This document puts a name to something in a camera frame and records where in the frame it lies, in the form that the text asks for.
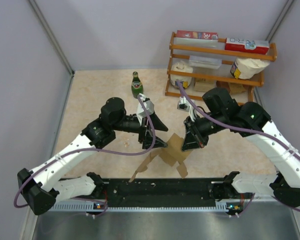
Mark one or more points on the red white box right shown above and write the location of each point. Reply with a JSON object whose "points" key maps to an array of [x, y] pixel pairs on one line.
{"points": [[247, 45]]}

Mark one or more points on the brown brick block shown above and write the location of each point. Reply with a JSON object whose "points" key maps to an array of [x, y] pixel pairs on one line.
{"points": [[222, 84]]}

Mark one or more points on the white bag left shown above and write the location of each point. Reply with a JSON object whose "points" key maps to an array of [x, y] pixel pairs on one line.
{"points": [[182, 67]]}

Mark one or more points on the wooden shelf rack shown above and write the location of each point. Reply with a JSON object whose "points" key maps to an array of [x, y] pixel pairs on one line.
{"points": [[179, 52]]}

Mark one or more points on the right aluminium frame post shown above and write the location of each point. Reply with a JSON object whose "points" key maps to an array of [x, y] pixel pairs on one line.
{"points": [[279, 20]]}

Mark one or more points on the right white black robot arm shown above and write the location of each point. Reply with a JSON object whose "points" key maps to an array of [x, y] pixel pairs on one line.
{"points": [[253, 123]]}

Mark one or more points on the red foil box left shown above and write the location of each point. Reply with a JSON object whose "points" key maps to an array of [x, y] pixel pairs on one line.
{"points": [[197, 35]]}

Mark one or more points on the aluminium corner frame post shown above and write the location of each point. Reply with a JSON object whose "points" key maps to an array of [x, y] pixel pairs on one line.
{"points": [[50, 35]]}

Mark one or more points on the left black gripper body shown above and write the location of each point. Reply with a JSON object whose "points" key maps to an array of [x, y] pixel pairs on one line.
{"points": [[143, 129]]}

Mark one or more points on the green glass bottle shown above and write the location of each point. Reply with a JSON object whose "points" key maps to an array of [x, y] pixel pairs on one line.
{"points": [[136, 85]]}

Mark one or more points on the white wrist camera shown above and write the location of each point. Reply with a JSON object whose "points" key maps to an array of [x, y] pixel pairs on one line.
{"points": [[184, 105], [145, 107]]}

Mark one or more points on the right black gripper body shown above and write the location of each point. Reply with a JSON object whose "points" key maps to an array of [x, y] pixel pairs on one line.
{"points": [[203, 127]]}

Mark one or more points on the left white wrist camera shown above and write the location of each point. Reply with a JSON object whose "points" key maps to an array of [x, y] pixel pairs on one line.
{"points": [[145, 107]]}

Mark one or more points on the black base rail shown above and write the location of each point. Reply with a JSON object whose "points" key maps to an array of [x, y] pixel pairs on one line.
{"points": [[164, 192]]}

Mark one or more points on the tan cardboard block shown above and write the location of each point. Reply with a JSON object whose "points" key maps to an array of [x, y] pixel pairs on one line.
{"points": [[203, 84]]}

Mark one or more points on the crumpled brown paper bag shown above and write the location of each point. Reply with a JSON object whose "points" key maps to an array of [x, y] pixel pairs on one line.
{"points": [[236, 88]]}

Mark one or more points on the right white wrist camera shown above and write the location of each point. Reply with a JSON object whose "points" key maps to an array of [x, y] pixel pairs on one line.
{"points": [[184, 105]]}

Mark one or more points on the clear plastic container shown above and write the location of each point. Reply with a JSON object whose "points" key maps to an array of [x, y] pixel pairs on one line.
{"points": [[204, 62]]}

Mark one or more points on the brown cardboard box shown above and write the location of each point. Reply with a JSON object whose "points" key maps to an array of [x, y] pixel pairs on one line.
{"points": [[170, 155]]}

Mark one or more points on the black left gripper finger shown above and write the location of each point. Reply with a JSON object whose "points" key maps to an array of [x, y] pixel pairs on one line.
{"points": [[153, 143], [157, 123]]}

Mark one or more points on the large white bag right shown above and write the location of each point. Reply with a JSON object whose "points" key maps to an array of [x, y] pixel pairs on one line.
{"points": [[246, 68]]}

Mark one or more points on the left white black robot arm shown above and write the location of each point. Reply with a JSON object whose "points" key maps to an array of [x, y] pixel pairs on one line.
{"points": [[43, 186]]}

